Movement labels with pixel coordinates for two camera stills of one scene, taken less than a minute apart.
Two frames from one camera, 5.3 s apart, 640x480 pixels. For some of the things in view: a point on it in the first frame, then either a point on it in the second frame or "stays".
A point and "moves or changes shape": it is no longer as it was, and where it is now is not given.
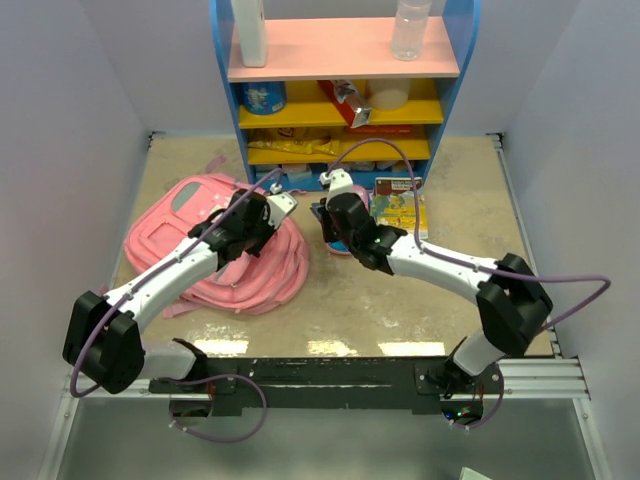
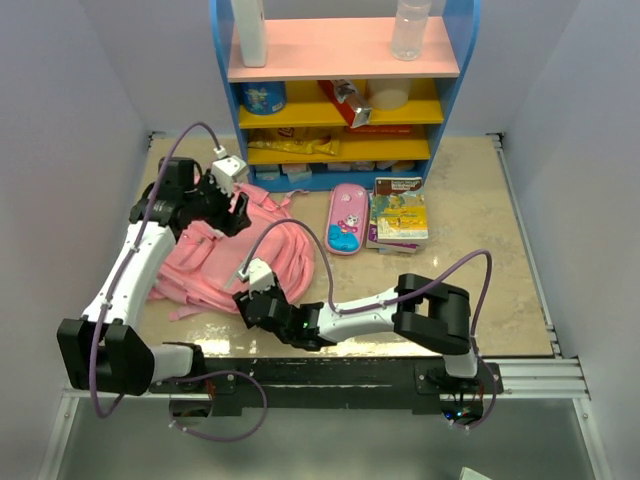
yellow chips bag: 300,140 stays
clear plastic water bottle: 408,29 stays
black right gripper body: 335,234 -> 242,298
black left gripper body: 255,235 -> 211,205
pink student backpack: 272,277 moves or changes shape
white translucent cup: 388,93 stays
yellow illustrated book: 394,203 stays
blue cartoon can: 263,98 stays
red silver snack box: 346,100 stays
